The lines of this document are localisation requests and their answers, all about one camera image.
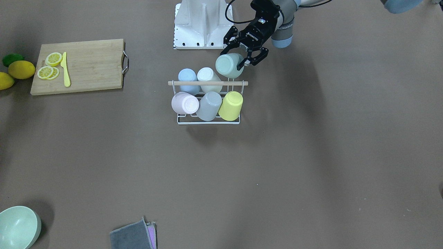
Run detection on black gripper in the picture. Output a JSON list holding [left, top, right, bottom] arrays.
[[219, 0, 281, 71]]

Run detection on mint green cup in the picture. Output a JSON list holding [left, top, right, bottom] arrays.
[[215, 53, 244, 79]]

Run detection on pink cup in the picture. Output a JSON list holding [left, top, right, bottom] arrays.
[[171, 92, 200, 114]]

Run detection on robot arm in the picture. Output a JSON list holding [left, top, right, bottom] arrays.
[[220, 0, 329, 70]]

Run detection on white cup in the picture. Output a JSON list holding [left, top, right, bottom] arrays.
[[197, 67, 223, 93]]

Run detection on yellow cup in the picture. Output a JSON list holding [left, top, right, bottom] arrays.
[[218, 91, 243, 121]]

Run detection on light blue cup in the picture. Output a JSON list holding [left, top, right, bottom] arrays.
[[178, 68, 201, 96]]

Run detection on grey cup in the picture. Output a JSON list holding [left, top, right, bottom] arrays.
[[196, 91, 223, 121]]

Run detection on bamboo cutting board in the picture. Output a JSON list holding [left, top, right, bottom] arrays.
[[30, 38, 129, 95]]

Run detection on yellow plastic knife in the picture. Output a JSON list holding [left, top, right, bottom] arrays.
[[60, 52, 71, 87]]

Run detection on grey folded cloth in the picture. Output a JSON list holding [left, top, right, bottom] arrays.
[[109, 218, 158, 249]]

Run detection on whole yellow lemon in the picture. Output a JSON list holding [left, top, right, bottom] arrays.
[[8, 60, 35, 80]]

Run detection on green lime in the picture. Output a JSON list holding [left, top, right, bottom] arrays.
[[2, 53, 24, 67]]

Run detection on mint green bowl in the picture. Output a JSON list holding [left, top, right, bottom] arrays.
[[0, 205, 42, 249]]

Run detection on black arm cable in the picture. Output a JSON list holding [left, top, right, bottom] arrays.
[[225, 0, 258, 25]]

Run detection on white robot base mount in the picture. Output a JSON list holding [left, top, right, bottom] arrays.
[[173, 0, 233, 49]]

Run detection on white wire cup holder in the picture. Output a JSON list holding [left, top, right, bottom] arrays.
[[168, 79, 249, 125]]

